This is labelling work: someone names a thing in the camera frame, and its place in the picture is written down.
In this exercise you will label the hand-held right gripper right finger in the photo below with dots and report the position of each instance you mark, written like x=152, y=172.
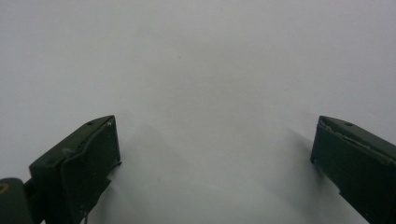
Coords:
x=358, y=165

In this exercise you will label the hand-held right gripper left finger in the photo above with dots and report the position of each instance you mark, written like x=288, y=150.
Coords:
x=77, y=168

